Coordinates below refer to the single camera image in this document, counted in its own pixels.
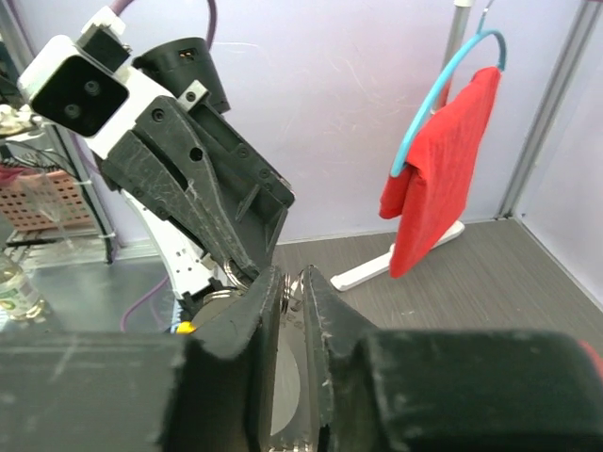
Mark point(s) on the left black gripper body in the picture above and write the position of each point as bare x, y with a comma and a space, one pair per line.
276, 195

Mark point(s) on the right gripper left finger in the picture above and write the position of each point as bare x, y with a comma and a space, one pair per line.
223, 397

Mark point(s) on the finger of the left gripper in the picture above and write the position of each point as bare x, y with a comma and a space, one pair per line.
181, 180

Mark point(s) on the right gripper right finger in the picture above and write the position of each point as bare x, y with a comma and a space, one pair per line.
344, 410

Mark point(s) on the keyring with yellow tag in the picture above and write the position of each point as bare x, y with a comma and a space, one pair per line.
287, 420

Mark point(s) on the white metal clothes rack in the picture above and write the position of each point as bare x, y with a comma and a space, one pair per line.
418, 227

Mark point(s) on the orange perforated basket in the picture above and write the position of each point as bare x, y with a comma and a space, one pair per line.
34, 202

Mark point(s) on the red hanging cloth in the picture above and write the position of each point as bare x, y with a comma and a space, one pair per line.
454, 135

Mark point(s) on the blue clothes hanger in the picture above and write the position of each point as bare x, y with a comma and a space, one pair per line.
456, 51

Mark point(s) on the plastic bottle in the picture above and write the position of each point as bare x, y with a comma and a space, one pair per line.
19, 298

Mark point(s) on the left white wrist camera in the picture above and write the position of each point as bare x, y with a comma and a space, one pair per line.
86, 86

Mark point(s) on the aluminium frame post left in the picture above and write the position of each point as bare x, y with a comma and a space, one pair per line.
564, 70

